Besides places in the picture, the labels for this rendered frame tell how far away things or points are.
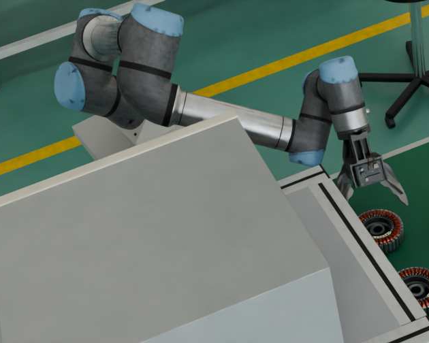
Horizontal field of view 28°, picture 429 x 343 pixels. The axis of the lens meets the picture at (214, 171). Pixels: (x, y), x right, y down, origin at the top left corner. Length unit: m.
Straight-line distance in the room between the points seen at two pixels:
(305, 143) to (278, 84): 1.87
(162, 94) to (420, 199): 0.64
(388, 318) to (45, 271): 0.50
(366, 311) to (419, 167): 0.82
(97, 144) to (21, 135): 1.56
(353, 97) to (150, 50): 0.43
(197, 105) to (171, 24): 0.18
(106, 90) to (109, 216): 1.00
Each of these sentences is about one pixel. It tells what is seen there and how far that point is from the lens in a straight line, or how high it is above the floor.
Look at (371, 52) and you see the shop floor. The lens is 3.84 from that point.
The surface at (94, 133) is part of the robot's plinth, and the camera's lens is 2.45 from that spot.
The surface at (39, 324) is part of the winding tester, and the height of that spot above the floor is 1.32.
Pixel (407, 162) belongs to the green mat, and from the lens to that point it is 2.10.
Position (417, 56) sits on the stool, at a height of 0.17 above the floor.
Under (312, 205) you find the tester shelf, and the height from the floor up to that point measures 1.11.
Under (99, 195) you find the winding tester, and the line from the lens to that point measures 1.31.
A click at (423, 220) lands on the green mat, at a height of 0.75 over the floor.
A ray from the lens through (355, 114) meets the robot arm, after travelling 1.80.
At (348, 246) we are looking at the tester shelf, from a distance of 1.41.
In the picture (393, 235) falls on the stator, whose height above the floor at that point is 0.79.
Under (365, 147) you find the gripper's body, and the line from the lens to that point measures 1.82.
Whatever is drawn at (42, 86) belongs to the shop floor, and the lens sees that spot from 4.22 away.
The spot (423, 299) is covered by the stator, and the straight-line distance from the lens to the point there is 1.76.
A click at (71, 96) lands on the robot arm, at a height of 0.98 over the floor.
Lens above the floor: 2.13
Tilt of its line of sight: 39 degrees down
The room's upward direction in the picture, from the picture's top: 16 degrees counter-clockwise
